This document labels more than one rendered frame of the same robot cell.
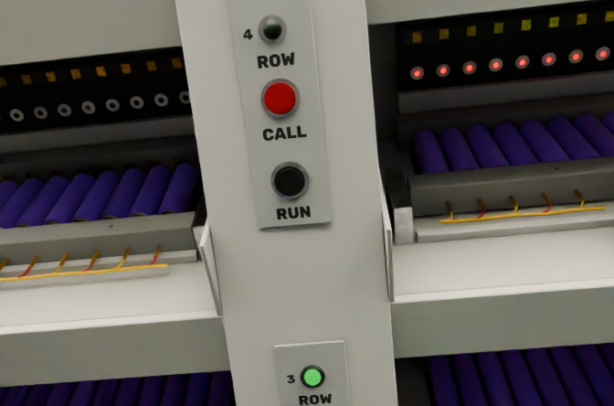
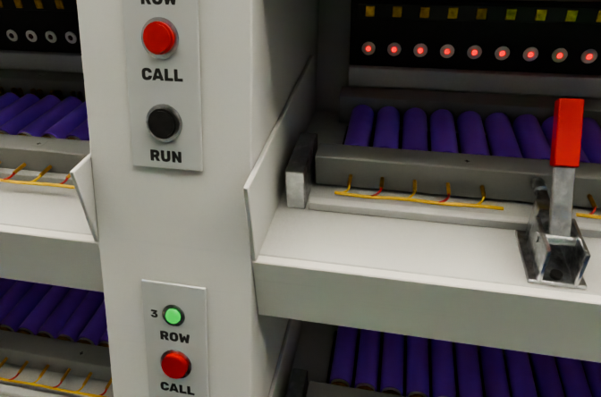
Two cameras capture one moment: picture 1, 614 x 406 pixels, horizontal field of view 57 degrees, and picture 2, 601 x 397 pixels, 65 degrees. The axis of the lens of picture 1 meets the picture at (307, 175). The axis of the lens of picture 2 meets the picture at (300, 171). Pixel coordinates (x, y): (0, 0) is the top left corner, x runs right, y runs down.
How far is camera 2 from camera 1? 0.11 m
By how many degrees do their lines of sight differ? 8
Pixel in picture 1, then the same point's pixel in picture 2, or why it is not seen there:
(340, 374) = (198, 318)
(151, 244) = (69, 165)
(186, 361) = (72, 277)
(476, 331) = (336, 305)
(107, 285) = (22, 196)
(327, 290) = (193, 237)
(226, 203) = (106, 136)
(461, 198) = (365, 174)
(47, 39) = not seen: outside the picture
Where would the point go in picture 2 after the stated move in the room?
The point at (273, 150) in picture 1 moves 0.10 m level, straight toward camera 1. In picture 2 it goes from (150, 90) to (32, 124)
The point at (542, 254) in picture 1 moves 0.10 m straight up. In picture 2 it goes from (421, 243) to (441, 64)
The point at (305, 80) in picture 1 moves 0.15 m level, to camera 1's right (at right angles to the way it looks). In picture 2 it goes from (185, 22) to (503, 31)
